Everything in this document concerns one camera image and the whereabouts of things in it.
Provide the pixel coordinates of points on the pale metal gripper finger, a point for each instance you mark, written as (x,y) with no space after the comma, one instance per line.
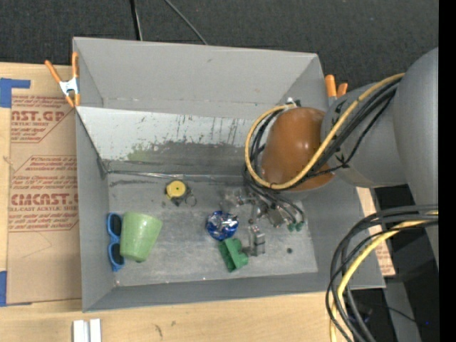
(261,242)
(253,239)

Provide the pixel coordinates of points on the green toy block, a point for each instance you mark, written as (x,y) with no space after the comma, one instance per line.
(233,253)

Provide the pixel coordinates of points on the blue foil wrapper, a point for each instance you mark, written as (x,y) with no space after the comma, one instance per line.
(221,224)

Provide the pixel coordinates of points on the clear glass thing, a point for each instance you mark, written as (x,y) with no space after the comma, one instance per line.
(231,201)

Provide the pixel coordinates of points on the grey metal bin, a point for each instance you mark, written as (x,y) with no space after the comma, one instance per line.
(185,255)

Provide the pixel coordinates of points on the yellow tape measure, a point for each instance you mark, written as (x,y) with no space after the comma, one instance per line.
(176,190)

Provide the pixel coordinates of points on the green cup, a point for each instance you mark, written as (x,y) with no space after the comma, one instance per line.
(139,235)

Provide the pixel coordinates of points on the blue sunglasses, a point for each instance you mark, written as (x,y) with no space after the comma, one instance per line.
(114,251)

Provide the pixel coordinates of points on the brown cardboard board red print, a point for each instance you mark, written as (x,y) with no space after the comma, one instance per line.
(42,258)

